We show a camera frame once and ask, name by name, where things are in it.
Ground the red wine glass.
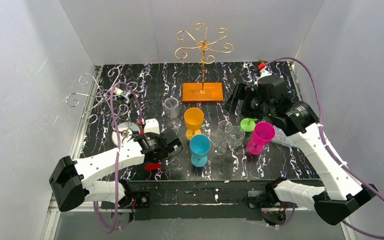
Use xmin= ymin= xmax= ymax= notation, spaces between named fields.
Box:
xmin=144 ymin=162 xmax=163 ymax=171

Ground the green wine glass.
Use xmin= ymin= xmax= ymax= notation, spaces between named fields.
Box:
xmin=240 ymin=118 xmax=257 ymax=133

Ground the teal wine glass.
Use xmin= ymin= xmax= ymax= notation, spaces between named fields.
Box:
xmin=189 ymin=134 xmax=211 ymax=168

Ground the pink wine glass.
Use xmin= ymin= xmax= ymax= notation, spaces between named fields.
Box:
xmin=246 ymin=122 xmax=276 ymax=155

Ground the orange yellow wine glass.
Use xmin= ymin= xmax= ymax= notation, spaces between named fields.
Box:
xmin=183 ymin=107 xmax=205 ymax=140

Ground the clear ribbed wine glass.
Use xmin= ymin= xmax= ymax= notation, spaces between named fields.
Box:
xmin=227 ymin=125 xmax=246 ymax=150

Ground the silver wire glass rack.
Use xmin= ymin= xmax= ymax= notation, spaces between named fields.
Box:
xmin=64 ymin=73 xmax=139 ymax=150

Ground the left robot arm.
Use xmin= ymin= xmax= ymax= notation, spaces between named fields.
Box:
xmin=49 ymin=131 xmax=182 ymax=212

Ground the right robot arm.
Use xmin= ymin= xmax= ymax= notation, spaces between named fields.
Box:
xmin=223 ymin=75 xmax=376 ymax=226

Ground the clear plastic screw box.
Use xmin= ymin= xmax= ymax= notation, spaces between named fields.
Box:
xmin=272 ymin=126 xmax=297 ymax=148

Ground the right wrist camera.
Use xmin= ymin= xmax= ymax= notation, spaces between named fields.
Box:
xmin=256 ymin=62 xmax=272 ymax=79

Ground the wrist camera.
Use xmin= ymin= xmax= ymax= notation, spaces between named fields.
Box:
xmin=256 ymin=62 xmax=272 ymax=79
xmin=140 ymin=118 xmax=161 ymax=135

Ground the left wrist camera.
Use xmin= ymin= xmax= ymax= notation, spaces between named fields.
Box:
xmin=140 ymin=118 xmax=161 ymax=135

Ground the gold wire glass rack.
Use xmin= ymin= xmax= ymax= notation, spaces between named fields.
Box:
xmin=174 ymin=23 xmax=235 ymax=103

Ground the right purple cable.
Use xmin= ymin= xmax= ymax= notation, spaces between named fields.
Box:
xmin=259 ymin=56 xmax=384 ymax=240

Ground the purple cable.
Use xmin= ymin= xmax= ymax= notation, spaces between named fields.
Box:
xmin=259 ymin=56 xmax=384 ymax=240
xmin=93 ymin=81 xmax=147 ymax=234

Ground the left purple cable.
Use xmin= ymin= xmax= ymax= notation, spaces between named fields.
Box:
xmin=93 ymin=81 xmax=147 ymax=234

